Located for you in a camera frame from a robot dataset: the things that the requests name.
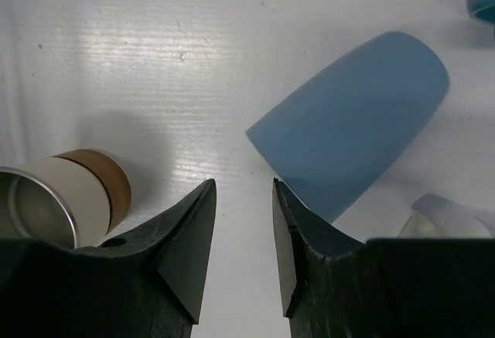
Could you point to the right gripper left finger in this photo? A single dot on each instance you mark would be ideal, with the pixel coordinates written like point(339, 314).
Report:
point(146, 282)

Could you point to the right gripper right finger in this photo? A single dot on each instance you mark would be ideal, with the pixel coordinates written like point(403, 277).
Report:
point(332, 285)

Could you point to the blue cup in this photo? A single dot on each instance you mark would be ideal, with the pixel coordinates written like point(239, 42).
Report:
point(337, 134)

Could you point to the steel cup brown base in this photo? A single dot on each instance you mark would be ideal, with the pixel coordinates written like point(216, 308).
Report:
point(73, 199)

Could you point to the white mug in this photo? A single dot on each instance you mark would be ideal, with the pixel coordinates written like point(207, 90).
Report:
point(434, 216)

